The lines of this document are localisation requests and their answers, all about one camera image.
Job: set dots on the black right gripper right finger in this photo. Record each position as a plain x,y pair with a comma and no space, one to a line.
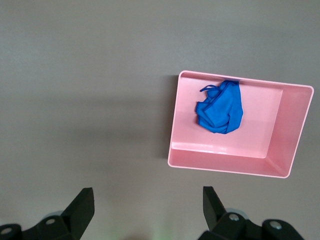
213,210

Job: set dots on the pink plastic bin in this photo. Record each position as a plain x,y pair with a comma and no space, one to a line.
287,125

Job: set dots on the brown table cover sheet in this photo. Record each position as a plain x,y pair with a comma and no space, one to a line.
75,100

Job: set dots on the blue glove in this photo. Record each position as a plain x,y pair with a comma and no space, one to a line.
222,112

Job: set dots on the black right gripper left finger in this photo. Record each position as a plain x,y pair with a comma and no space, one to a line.
80,210

